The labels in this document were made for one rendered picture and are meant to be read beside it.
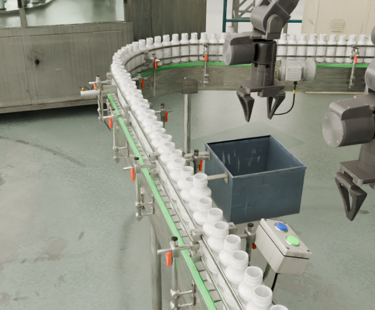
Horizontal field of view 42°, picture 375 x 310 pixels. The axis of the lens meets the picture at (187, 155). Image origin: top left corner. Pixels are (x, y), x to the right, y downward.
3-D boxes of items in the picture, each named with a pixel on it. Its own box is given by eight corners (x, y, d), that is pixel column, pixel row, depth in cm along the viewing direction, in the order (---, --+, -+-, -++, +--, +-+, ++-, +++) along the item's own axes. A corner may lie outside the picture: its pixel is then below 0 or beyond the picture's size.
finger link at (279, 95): (246, 115, 127) (249, 81, 123) (270, 113, 129) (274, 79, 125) (257, 125, 121) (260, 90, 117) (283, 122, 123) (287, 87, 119)
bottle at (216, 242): (205, 271, 126) (206, 219, 118) (227, 270, 126) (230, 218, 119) (208, 288, 121) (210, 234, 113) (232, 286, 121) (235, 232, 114)
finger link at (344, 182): (385, 225, 84) (396, 178, 80) (349, 232, 82) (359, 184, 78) (361, 205, 90) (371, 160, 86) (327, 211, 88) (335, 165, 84)
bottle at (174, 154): (177, 203, 154) (177, 158, 147) (163, 197, 158) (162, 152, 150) (189, 196, 159) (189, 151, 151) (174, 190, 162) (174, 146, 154)
